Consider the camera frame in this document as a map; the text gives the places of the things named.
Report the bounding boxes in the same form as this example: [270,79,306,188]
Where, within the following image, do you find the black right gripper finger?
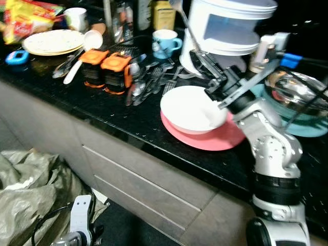
[196,50,226,83]

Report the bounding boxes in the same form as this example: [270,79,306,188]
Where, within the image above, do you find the white bowl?
[160,85,229,135]

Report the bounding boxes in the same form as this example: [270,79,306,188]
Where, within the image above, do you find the pink plate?
[160,110,247,152]

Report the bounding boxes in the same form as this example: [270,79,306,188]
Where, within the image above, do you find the black floor mat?
[95,197,180,246]

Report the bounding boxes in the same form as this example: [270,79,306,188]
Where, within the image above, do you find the white stacked food container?
[179,0,278,77]

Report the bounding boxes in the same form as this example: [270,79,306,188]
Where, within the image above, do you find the grey drawer front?
[82,146,203,231]
[74,115,221,212]
[95,177,180,241]

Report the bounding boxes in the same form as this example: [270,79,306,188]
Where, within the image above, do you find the blue mug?
[152,29,183,59]

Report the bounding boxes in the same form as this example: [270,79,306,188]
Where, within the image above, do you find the stainless steel bowl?
[264,71,328,121]

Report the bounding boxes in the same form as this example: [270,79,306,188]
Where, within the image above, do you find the yellow box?
[153,0,176,30]

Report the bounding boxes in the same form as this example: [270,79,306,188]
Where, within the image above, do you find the olive green plastic bag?
[0,149,108,246]

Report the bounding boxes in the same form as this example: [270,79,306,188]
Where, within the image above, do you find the black chopstick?
[277,71,328,98]

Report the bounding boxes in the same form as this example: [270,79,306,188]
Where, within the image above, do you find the light blue plate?
[251,85,328,138]

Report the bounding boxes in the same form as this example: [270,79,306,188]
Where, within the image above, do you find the white plastic ladle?
[63,29,104,85]

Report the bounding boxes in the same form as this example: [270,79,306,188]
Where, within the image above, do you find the grey cabinet door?
[179,177,257,246]
[0,77,98,193]

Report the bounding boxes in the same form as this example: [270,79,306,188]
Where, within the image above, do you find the plain white cup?
[64,7,89,32]

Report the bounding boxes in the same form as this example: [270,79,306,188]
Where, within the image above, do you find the metal tongs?
[51,49,85,79]

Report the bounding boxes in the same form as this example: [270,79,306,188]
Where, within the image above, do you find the patterned cream plate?
[22,29,85,56]

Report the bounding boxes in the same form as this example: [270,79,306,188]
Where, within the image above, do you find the yellow red snack packet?
[3,0,65,44]

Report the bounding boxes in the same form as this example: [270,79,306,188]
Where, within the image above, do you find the small blue gadget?
[5,50,30,66]

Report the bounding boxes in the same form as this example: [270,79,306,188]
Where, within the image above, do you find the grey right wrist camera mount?
[218,32,293,109]

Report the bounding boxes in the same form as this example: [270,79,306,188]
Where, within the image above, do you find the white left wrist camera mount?
[69,195,94,234]

